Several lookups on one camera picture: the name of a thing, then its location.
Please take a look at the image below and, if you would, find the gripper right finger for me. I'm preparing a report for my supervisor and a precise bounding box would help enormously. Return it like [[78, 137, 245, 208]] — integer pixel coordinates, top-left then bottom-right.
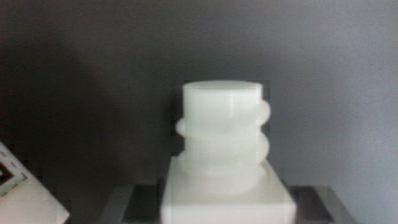
[[287, 186, 355, 224]]

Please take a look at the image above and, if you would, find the white leg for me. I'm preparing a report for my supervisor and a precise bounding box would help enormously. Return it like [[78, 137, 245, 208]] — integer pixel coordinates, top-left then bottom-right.
[[0, 142, 69, 224], [159, 81, 296, 224]]

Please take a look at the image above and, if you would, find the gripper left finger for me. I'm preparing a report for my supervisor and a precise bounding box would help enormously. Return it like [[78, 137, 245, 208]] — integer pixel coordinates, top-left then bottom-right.
[[96, 185, 163, 224]]

